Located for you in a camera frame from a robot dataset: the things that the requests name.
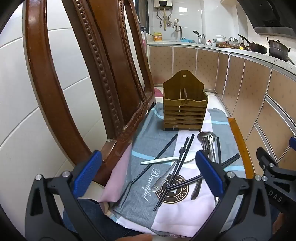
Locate person's left hand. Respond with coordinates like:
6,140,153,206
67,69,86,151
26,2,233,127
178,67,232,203
113,234,153,241

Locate black wok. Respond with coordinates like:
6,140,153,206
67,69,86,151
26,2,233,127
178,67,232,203
238,34,268,55

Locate black chopstick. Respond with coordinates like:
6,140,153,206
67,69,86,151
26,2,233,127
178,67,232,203
159,137,190,202
216,137,222,164
166,155,240,192
131,134,178,185
154,135,195,211

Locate black range hood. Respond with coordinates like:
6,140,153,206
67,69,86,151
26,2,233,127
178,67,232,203
237,0,296,36

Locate white bowls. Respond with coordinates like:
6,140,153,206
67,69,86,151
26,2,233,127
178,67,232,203
211,35,226,47

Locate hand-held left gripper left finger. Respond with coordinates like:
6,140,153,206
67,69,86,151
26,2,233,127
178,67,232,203
25,150,102,241

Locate small metal spoon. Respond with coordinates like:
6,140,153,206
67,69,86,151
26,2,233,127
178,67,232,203
208,133,220,202

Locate metal fork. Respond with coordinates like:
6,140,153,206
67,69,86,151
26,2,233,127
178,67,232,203
191,138,211,200
154,145,189,189

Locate brown wooden chair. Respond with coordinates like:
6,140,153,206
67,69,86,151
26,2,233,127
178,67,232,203
25,0,255,187

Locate white plastic spoon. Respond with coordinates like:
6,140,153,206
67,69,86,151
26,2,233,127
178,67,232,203
140,151,197,165

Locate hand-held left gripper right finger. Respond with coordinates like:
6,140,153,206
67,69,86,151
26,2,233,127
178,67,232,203
192,150,281,241

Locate grey and pink printed cloth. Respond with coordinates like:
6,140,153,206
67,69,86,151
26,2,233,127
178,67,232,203
109,102,247,238

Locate person's jeans leg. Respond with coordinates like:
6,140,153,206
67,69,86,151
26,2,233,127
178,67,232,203
62,198,148,238

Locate metal utensil cup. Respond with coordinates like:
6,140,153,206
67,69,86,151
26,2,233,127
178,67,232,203
193,30,207,44

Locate kitchen counter cabinets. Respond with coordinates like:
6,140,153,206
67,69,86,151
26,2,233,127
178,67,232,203
148,41,296,168

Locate large metal spoon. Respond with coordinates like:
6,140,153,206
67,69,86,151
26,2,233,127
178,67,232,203
197,131,219,163

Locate pink cushion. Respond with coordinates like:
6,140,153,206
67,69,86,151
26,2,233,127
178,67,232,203
99,144,133,204

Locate dark framed glass door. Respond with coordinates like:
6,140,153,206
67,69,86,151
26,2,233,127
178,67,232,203
136,0,149,45

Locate wooden utensil holder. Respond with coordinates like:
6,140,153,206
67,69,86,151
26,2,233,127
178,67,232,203
162,70,208,132

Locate dark cooking pot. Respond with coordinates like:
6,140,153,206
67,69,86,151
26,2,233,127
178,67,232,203
266,37,291,62

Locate wall water heater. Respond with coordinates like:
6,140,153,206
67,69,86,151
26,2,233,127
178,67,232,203
154,0,173,10

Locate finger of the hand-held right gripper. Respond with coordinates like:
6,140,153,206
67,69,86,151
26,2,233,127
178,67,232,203
289,137,296,163
255,147,296,193

